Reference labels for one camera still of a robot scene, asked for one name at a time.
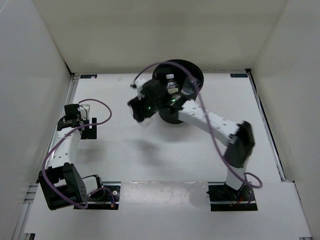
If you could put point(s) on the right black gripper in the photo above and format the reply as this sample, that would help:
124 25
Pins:
136 105

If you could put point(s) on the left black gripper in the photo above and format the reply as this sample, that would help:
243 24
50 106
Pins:
90 133

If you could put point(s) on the tall clear white-label bottle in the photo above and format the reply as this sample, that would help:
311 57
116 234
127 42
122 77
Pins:
171 85

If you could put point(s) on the clear crushed water bottle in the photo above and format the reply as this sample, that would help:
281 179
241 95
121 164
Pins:
191 86

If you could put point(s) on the small black label bottle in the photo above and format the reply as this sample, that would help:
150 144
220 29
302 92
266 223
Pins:
146 122

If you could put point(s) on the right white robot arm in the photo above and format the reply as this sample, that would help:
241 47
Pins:
237 137

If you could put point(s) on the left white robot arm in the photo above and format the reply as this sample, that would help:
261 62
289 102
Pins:
60 181

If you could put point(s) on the black ribbed waste bin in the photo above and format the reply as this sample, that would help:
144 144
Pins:
160 73

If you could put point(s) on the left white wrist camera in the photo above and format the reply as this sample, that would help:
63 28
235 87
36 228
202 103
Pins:
84 111

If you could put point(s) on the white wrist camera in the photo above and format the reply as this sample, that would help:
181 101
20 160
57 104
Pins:
138 85
84 111

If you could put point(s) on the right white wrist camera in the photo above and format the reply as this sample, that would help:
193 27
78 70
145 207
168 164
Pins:
138 85

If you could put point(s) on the aluminium frame rail left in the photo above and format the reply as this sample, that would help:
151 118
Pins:
63 95

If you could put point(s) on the aluminium frame rail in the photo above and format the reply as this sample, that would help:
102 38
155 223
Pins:
63 95
19 232

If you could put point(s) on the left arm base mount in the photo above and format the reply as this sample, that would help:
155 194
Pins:
105 199

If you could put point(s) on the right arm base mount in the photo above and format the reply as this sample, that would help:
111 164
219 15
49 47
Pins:
225 199

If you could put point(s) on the aluminium frame rail front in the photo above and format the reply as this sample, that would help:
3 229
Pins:
19 232

